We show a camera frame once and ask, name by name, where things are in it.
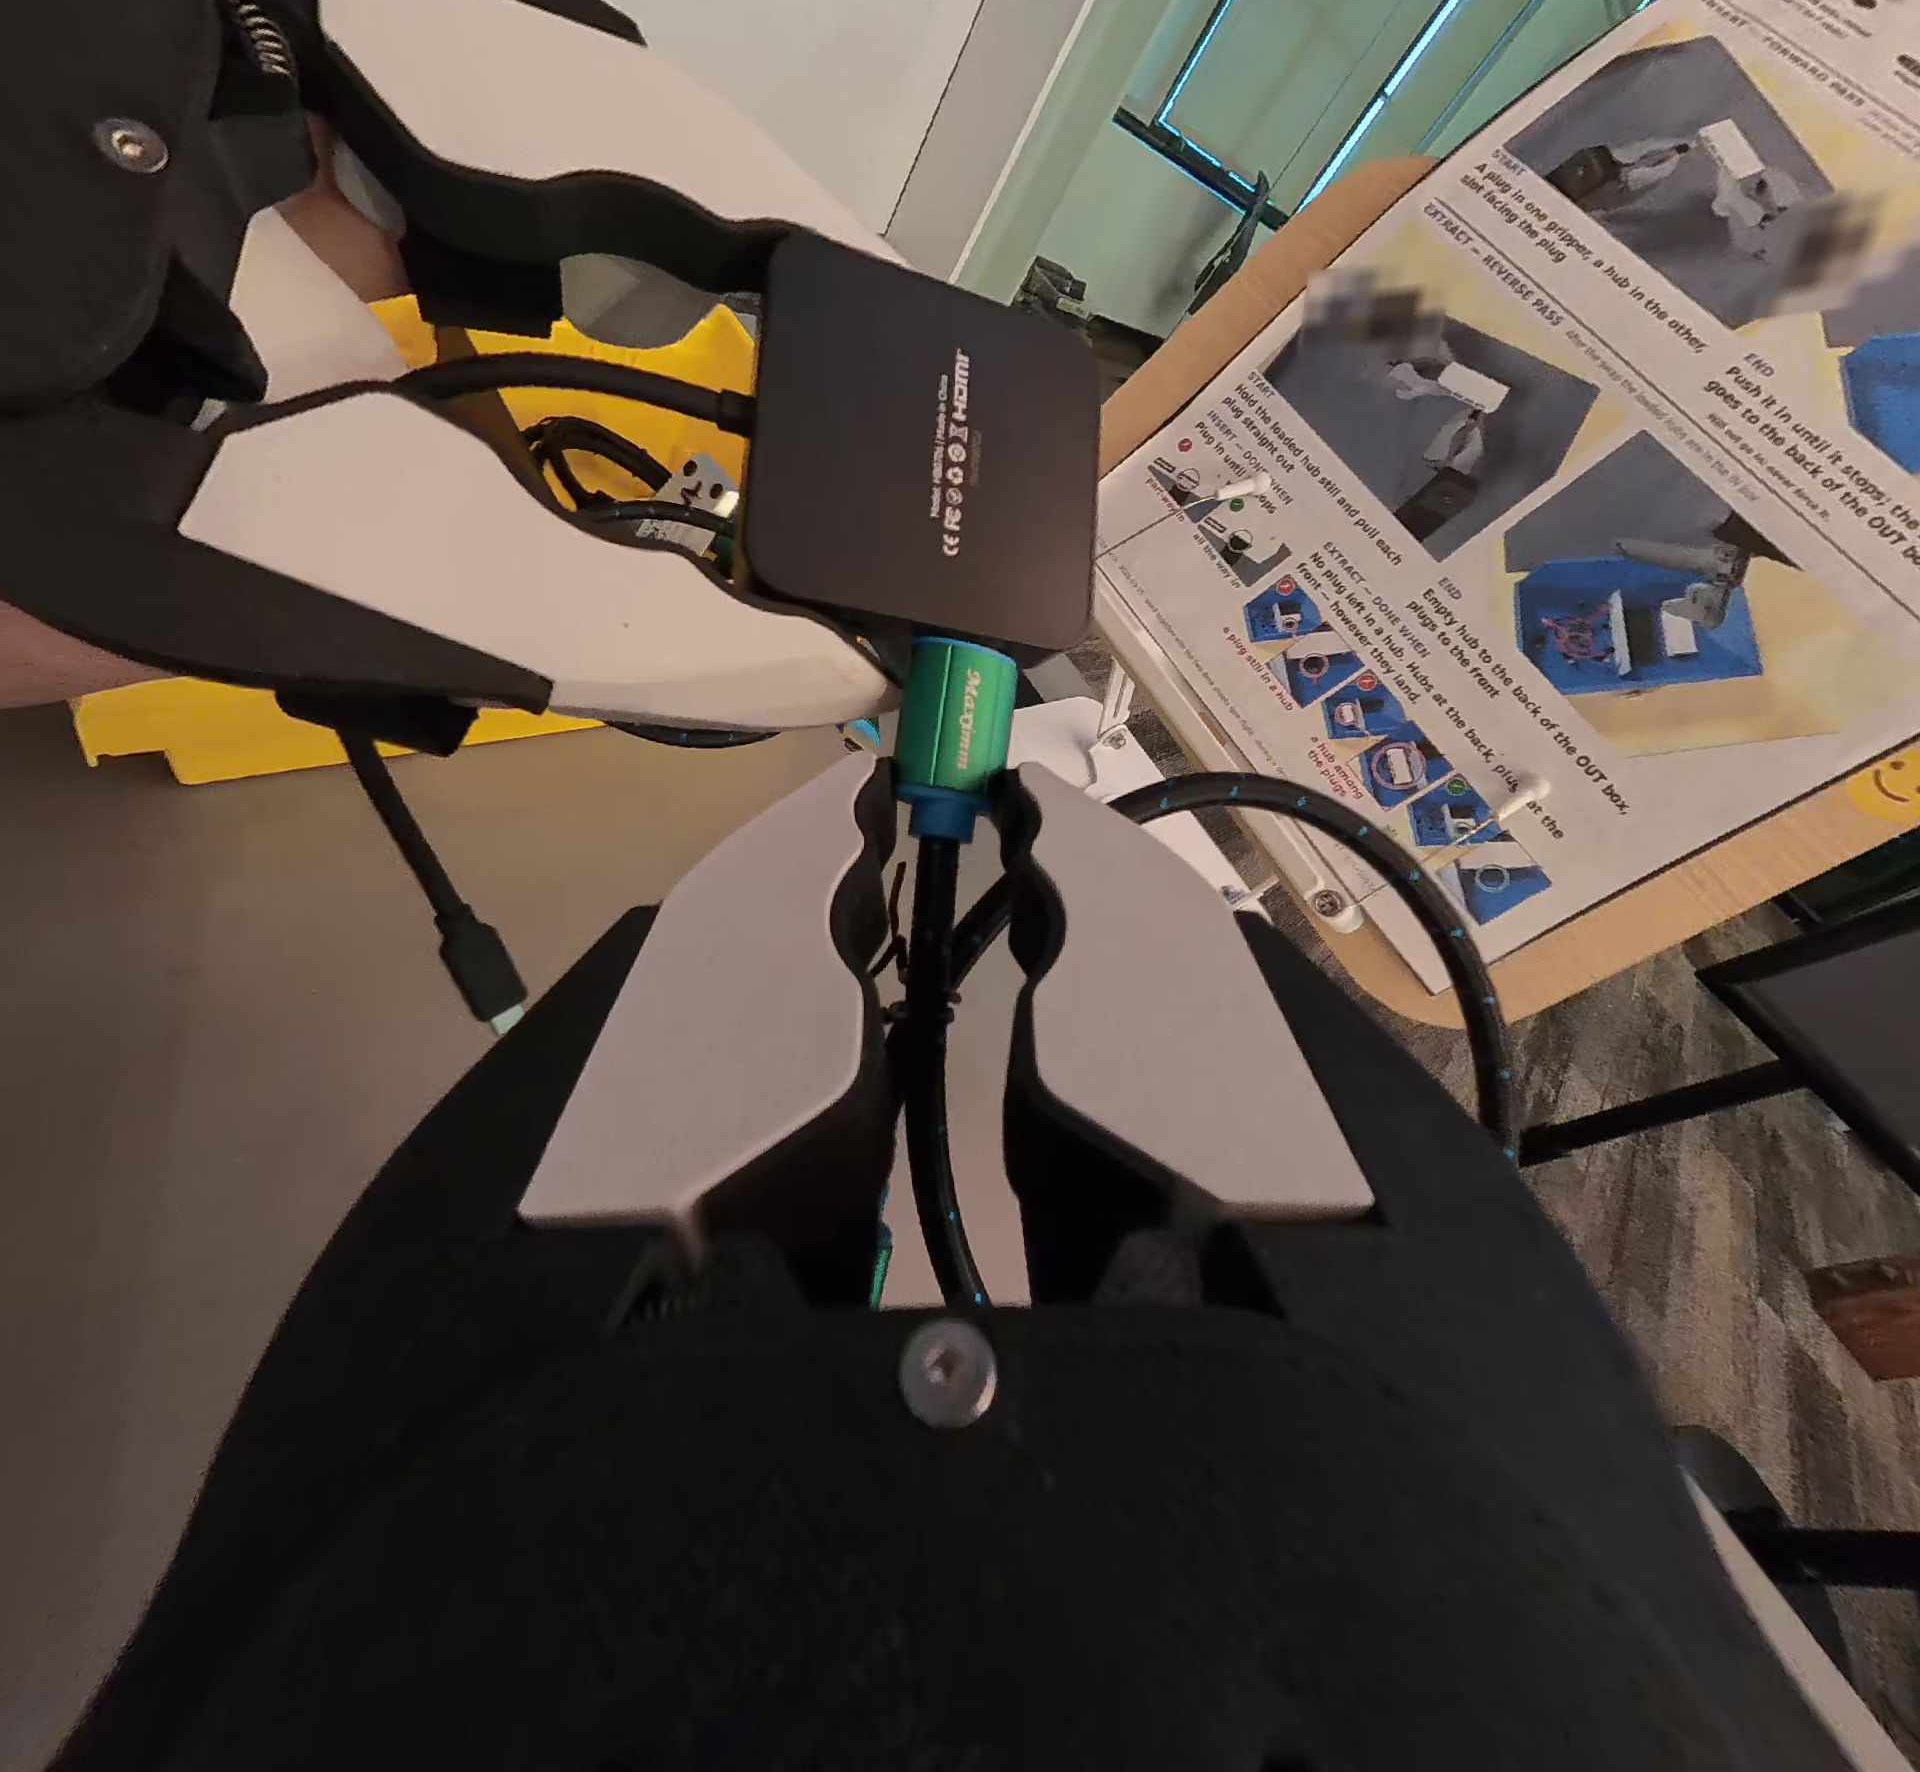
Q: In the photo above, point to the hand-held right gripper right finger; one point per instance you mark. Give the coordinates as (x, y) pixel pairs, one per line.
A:
(1200, 1055)

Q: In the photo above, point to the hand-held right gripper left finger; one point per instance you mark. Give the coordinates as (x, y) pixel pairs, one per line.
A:
(705, 1055)

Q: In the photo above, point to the black monitor on stand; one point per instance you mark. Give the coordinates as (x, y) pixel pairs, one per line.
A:
(1832, 1007)

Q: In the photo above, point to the silver port hub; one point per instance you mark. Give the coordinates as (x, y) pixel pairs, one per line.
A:
(705, 491)

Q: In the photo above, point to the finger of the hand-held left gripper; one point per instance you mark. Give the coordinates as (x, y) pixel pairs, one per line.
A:
(570, 121)
(449, 513)

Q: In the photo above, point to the person's left hand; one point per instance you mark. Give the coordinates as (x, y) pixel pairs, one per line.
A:
(346, 189)

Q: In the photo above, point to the yellow plastic bin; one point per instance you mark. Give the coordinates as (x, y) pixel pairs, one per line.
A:
(272, 724)

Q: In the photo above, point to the printed instruction sheet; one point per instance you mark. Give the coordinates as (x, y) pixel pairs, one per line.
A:
(1621, 454)

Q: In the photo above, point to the black square adapter hub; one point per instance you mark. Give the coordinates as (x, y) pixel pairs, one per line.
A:
(915, 439)

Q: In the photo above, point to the white stand base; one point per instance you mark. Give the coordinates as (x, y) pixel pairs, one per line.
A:
(1052, 751)

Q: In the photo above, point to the yellow smiley sticker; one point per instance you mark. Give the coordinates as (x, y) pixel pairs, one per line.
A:
(1899, 783)

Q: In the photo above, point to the black square hub lead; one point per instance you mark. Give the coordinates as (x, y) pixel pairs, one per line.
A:
(449, 934)

